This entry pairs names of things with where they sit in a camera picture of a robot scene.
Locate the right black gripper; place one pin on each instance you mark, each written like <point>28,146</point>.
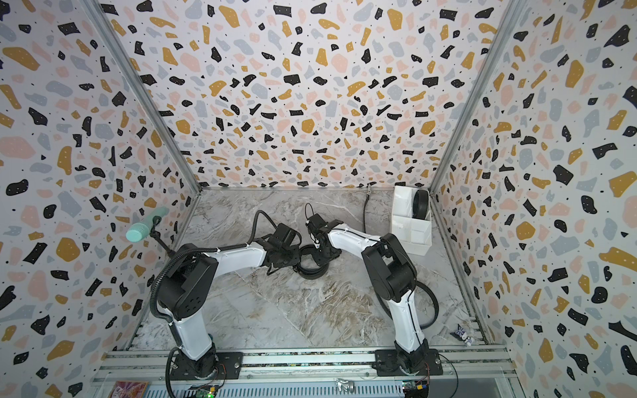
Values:
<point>319,259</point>

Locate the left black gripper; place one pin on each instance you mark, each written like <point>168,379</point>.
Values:
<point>297,249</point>

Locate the black belt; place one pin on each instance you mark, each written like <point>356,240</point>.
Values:
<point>313,264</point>
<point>422,286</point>
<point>421,204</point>

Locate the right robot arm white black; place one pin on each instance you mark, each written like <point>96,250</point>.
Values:
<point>391,272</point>

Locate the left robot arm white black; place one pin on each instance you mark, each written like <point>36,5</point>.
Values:
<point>182,286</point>

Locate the white storage roll organizer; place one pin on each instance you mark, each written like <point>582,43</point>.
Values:
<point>414,235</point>

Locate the green microphone on black stand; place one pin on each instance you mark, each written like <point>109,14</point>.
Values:
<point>147,228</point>

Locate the small crumpled wrapper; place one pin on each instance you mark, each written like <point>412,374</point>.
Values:
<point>461,334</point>

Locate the pink printed card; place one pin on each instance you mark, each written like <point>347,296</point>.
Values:
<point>129,389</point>

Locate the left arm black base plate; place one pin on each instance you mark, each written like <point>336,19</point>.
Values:
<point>226,365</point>

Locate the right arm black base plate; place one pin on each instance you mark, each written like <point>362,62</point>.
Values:
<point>396,362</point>

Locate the aluminium mounting rail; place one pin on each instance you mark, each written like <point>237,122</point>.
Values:
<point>330,364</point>

